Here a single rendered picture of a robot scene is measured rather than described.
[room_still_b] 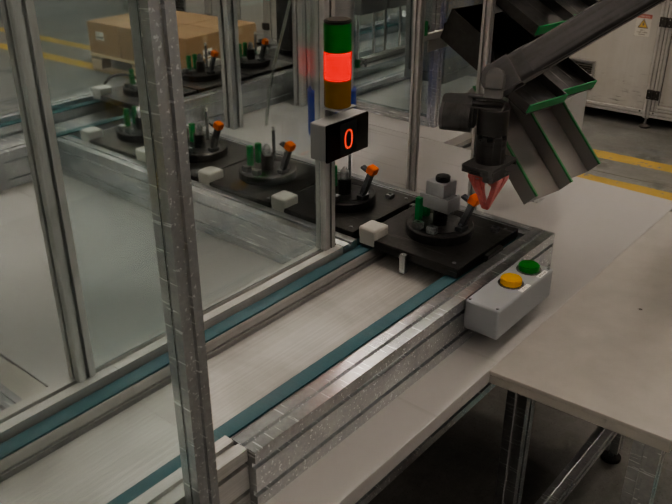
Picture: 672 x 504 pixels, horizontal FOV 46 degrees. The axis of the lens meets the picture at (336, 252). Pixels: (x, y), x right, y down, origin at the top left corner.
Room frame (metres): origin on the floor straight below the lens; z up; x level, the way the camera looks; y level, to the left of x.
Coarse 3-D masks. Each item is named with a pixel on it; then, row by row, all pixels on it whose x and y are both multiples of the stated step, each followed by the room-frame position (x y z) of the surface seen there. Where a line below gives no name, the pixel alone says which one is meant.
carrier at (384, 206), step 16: (336, 176) 1.69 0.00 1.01; (336, 192) 1.65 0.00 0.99; (352, 192) 1.65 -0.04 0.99; (368, 192) 1.66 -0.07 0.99; (384, 192) 1.70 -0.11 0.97; (336, 208) 1.59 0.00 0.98; (352, 208) 1.59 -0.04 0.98; (368, 208) 1.61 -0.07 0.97; (384, 208) 1.61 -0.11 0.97; (400, 208) 1.62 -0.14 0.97; (336, 224) 1.52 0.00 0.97; (352, 224) 1.52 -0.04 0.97
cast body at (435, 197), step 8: (440, 176) 1.48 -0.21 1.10; (448, 176) 1.48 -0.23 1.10; (432, 184) 1.48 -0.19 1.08; (440, 184) 1.47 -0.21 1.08; (448, 184) 1.47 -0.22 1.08; (424, 192) 1.52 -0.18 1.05; (432, 192) 1.48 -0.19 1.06; (440, 192) 1.47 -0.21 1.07; (448, 192) 1.47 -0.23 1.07; (424, 200) 1.49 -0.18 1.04; (432, 200) 1.48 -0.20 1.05; (440, 200) 1.46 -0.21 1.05; (448, 200) 1.46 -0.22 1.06; (456, 200) 1.47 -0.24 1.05; (432, 208) 1.48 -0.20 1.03; (440, 208) 1.46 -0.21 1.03; (448, 208) 1.45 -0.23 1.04; (456, 208) 1.47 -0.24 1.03
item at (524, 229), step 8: (352, 176) 1.83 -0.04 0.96; (360, 176) 1.83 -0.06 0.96; (376, 184) 1.78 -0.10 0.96; (384, 184) 1.77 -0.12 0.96; (400, 192) 1.72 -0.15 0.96; (408, 192) 1.72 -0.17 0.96; (416, 192) 1.72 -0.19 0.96; (464, 208) 1.63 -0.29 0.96; (480, 216) 1.60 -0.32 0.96; (488, 216) 1.59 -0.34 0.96; (496, 216) 1.59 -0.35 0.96; (504, 224) 1.55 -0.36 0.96; (512, 224) 1.55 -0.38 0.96; (520, 224) 1.55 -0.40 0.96; (336, 232) 1.51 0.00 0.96; (520, 232) 1.51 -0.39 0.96; (336, 240) 1.47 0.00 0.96; (344, 240) 1.47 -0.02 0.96; (352, 240) 1.47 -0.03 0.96; (344, 248) 1.44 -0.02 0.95; (352, 248) 1.46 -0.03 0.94
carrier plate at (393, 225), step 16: (400, 224) 1.53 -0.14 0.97; (480, 224) 1.53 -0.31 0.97; (496, 224) 1.53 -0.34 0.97; (384, 240) 1.45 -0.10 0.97; (400, 240) 1.45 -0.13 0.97; (480, 240) 1.45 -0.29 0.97; (496, 240) 1.45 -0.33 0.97; (416, 256) 1.38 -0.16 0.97; (432, 256) 1.38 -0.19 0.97; (448, 256) 1.38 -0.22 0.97; (464, 256) 1.38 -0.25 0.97; (480, 256) 1.39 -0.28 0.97; (448, 272) 1.33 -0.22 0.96; (464, 272) 1.34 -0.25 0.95
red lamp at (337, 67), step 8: (328, 56) 1.40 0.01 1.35; (336, 56) 1.40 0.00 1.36; (344, 56) 1.40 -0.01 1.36; (328, 64) 1.40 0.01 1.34; (336, 64) 1.40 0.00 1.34; (344, 64) 1.40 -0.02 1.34; (328, 72) 1.40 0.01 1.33; (336, 72) 1.40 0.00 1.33; (344, 72) 1.40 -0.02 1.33; (328, 80) 1.40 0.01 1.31; (336, 80) 1.40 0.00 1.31; (344, 80) 1.40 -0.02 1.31
